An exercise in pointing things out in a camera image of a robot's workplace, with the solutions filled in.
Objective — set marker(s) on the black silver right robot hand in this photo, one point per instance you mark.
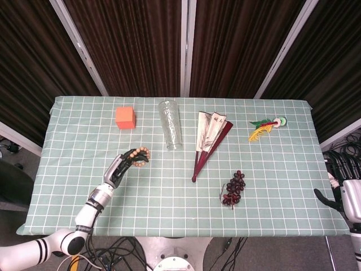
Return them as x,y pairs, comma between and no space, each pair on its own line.
351,197

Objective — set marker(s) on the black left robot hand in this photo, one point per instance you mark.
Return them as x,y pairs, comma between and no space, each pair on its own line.
115,170

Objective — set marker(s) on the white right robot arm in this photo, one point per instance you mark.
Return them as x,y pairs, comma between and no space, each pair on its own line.
356,248

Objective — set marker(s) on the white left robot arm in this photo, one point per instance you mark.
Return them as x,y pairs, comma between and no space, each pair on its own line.
86,214

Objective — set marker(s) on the orange-red cube block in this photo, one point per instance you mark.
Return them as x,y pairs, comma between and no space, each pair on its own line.
125,121

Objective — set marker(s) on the clear textured drinking glass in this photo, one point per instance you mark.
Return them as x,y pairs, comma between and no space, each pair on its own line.
170,127

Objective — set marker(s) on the green white checked tablecloth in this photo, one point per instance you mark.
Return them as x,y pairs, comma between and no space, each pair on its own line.
180,209

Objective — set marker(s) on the folding paper fan, red ribs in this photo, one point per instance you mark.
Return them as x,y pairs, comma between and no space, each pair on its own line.
210,135

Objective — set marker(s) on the black chair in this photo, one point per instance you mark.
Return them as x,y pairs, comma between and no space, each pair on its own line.
14,183

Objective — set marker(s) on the colourful feather shuttlecock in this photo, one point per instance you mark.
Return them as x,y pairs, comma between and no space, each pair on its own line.
260,132

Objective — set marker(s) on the dark purple grape bunch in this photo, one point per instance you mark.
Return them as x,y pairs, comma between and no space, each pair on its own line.
237,185

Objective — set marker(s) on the dark brown pleated curtain panel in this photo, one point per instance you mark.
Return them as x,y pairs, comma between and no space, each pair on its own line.
332,70
129,48
31,70
242,48

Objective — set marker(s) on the white partition base rail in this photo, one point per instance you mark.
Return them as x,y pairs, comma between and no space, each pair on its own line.
19,138
341,134

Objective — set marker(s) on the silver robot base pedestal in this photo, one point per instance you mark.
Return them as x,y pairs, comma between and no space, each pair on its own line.
172,254

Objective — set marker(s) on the white partition frame post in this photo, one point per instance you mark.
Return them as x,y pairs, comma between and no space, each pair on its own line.
184,48
192,48
79,48
285,53

